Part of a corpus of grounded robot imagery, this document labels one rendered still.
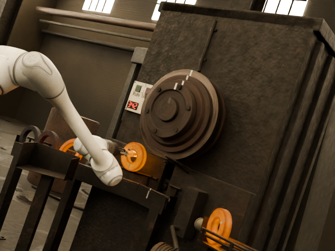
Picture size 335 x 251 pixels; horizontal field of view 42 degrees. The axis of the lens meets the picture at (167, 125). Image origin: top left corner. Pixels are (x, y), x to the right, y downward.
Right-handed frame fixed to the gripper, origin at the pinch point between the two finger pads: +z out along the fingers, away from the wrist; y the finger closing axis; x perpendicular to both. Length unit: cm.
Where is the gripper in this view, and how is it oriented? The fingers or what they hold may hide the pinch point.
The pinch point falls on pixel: (134, 153)
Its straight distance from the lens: 236.7
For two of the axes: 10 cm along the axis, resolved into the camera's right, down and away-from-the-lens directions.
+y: 7.7, 2.5, -5.9
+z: 5.7, 1.7, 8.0
